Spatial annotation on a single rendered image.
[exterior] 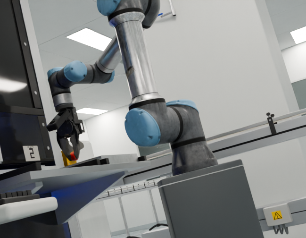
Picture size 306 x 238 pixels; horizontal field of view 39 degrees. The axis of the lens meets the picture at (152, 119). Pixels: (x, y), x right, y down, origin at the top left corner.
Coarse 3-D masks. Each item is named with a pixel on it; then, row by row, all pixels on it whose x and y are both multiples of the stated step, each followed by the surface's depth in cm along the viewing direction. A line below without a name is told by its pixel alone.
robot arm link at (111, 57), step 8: (152, 0) 141; (152, 8) 143; (152, 16) 146; (144, 24) 150; (152, 24) 153; (112, 40) 160; (112, 48) 160; (104, 56) 164; (112, 56) 162; (120, 56) 162; (88, 64) 169; (96, 64) 168; (104, 64) 165; (112, 64) 165; (96, 72) 168; (104, 72) 168; (112, 72) 173; (96, 80) 170; (104, 80) 172; (112, 80) 175
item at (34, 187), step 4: (32, 184) 114; (36, 184) 114; (40, 184) 116; (16, 188) 116; (20, 188) 116; (24, 188) 115; (28, 188) 115; (32, 188) 114; (36, 188) 115; (4, 192) 118; (32, 192) 116
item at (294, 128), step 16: (304, 112) 217; (240, 128) 229; (272, 128) 219; (288, 128) 216; (304, 128) 213; (208, 144) 233; (224, 144) 229; (240, 144) 226; (256, 144) 222; (272, 144) 226; (160, 160) 244; (128, 176) 251; (144, 176) 247
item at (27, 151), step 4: (24, 148) 166; (28, 148) 168; (36, 148) 172; (24, 152) 165; (28, 152) 167; (32, 152) 169; (36, 152) 172; (28, 156) 167; (32, 156) 169; (36, 156) 171; (28, 160) 166; (32, 160) 168; (36, 160) 170; (40, 160) 172
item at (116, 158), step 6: (102, 156) 142; (108, 156) 146; (114, 156) 149; (120, 156) 153; (126, 156) 157; (132, 156) 161; (78, 162) 145; (114, 162) 148; (120, 162) 152; (60, 168) 148
